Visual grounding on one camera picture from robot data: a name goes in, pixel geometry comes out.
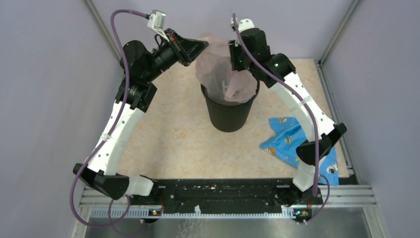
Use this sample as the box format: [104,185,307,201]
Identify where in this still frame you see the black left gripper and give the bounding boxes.
[143,28,209,82]

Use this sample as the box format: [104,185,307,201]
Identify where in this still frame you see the translucent pink trash bag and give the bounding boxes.
[195,33,258,106]

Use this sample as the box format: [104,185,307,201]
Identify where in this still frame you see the black plastic trash bin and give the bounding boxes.
[201,81,260,133]

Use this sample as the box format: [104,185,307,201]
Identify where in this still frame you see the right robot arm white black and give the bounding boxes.
[229,26,347,204]

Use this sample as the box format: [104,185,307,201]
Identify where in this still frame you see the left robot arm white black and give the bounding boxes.
[73,28,209,205]

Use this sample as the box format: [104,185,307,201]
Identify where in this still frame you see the blue cartoon printed bag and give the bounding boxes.
[260,117,339,186]

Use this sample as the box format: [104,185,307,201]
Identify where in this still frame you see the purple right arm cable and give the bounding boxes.
[232,13,331,224]

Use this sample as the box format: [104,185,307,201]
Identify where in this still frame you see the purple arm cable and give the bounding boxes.
[232,13,331,224]
[69,9,152,237]

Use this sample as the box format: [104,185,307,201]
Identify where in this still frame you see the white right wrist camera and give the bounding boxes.
[230,17,255,33]

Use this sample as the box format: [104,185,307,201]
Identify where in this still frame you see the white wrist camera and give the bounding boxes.
[230,17,255,33]
[147,9,170,42]

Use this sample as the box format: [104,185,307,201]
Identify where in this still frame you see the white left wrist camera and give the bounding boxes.
[147,9,170,42]

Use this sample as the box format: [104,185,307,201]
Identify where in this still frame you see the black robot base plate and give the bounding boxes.
[131,178,323,215]

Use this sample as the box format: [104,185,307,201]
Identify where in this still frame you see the white slotted cable duct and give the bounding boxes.
[90,205,296,219]

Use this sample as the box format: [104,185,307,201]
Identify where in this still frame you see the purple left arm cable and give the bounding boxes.
[69,9,152,237]

